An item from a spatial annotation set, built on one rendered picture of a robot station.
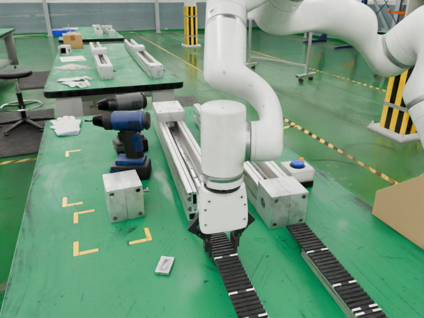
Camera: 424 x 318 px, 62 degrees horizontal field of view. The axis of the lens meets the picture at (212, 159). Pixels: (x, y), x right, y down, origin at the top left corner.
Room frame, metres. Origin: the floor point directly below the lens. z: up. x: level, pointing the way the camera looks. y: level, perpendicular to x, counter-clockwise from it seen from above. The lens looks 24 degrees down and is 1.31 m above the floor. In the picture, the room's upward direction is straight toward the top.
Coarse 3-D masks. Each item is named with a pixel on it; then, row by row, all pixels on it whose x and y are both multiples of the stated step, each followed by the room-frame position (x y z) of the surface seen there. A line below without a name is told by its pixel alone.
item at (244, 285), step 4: (232, 284) 0.51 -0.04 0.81; (236, 284) 0.51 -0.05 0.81; (240, 284) 0.51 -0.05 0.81; (244, 284) 0.52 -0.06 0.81; (248, 284) 0.52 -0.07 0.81; (228, 288) 0.50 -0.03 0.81; (232, 288) 0.50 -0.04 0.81; (236, 288) 0.50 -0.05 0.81; (240, 288) 0.50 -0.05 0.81; (244, 288) 0.50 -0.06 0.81; (248, 288) 0.50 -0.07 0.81; (228, 292) 0.50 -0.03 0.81
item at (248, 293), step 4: (252, 288) 0.50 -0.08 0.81; (232, 292) 0.49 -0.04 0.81; (236, 292) 0.49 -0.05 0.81; (240, 292) 0.49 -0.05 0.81; (244, 292) 0.49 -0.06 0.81; (248, 292) 0.50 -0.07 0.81; (252, 292) 0.49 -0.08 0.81; (232, 296) 0.49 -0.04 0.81; (236, 296) 0.48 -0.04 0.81; (240, 296) 0.48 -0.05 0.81; (244, 296) 0.48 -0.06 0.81; (248, 296) 0.49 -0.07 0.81; (252, 296) 0.49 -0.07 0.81; (232, 300) 0.48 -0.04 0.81
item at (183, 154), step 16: (160, 128) 1.27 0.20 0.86; (176, 128) 1.37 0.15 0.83; (176, 144) 1.17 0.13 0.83; (192, 144) 1.09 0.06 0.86; (176, 160) 0.97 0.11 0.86; (192, 160) 1.05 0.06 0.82; (176, 176) 0.94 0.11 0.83; (192, 176) 0.92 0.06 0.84; (192, 192) 0.78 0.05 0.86; (192, 208) 0.78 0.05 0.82
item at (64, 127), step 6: (60, 120) 1.55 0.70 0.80; (66, 120) 1.56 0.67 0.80; (72, 120) 1.56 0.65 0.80; (78, 120) 1.57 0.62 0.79; (54, 126) 1.50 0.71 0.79; (60, 126) 1.47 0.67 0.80; (66, 126) 1.48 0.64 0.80; (72, 126) 1.48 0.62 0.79; (78, 126) 1.50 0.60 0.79; (60, 132) 1.40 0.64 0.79; (66, 132) 1.41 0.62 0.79; (72, 132) 1.41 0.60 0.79
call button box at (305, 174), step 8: (288, 168) 0.96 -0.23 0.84; (296, 168) 0.96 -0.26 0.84; (304, 168) 0.96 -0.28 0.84; (312, 168) 0.96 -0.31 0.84; (288, 176) 0.95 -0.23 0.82; (296, 176) 0.94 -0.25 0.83; (304, 176) 0.95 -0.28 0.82; (312, 176) 0.95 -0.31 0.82; (304, 184) 0.95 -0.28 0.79; (312, 184) 0.96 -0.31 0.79
